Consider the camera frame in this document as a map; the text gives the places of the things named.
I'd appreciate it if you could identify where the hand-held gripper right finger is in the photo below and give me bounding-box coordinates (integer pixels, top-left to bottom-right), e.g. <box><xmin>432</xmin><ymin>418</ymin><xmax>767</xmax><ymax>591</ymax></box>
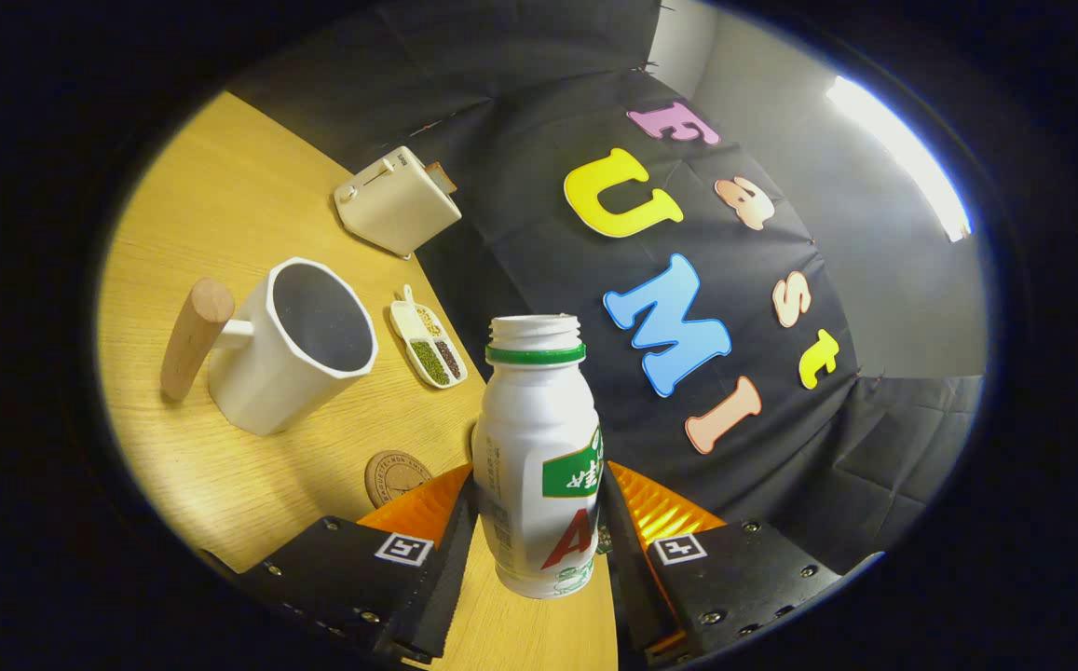
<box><xmin>599</xmin><ymin>459</ymin><xmax>845</xmax><ymax>664</ymax></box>

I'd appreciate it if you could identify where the black backdrop cloth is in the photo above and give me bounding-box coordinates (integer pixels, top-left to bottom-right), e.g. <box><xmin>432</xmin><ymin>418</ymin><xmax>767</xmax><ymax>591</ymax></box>
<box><xmin>226</xmin><ymin>0</ymin><xmax>985</xmax><ymax>574</ymax></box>

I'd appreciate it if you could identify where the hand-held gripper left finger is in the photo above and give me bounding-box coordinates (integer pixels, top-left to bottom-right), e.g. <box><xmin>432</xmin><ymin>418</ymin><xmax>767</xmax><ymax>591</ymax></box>
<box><xmin>222</xmin><ymin>463</ymin><xmax>480</xmax><ymax>664</ymax></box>

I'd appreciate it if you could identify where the white juice bottle green label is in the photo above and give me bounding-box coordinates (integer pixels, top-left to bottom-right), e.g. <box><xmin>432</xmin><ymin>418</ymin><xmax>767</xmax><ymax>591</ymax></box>
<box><xmin>471</xmin><ymin>314</ymin><xmax>607</xmax><ymax>600</ymax></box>

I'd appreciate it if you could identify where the wooden table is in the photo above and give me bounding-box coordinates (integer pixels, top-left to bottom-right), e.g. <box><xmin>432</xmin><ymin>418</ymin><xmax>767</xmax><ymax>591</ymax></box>
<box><xmin>96</xmin><ymin>90</ymin><xmax>619</xmax><ymax>671</ymax></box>

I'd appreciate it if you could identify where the round cork coaster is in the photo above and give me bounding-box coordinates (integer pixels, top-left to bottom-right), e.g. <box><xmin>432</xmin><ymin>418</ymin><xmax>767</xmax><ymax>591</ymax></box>
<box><xmin>364</xmin><ymin>450</ymin><xmax>434</xmax><ymax>509</ymax></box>

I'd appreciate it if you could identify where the cream toaster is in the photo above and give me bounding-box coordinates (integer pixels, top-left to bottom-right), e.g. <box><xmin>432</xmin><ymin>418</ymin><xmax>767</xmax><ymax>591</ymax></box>
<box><xmin>334</xmin><ymin>145</ymin><xmax>463</xmax><ymax>259</ymax></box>

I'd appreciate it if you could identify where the bright ceiling light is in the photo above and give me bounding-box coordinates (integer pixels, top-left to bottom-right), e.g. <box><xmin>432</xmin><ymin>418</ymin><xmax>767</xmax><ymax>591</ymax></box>
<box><xmin>826</xmin><ymin>75</ymin><xmax>973</xmax><ymax>243</ymax></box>

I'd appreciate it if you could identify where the white divided condiment dish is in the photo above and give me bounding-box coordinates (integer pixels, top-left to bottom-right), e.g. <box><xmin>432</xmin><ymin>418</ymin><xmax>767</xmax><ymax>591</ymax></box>
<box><xmin>389</xmin><ymin>284</ymin><xmax>469</xmax><ymax>390</ymax></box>

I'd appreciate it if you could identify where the white cup wooden handle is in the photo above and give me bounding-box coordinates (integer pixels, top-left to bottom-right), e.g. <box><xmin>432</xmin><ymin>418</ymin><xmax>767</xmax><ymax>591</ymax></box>
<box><xmin>160</xmin><ymin>257</ymin><xmax>379</xmax><ymax>437</ymax></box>

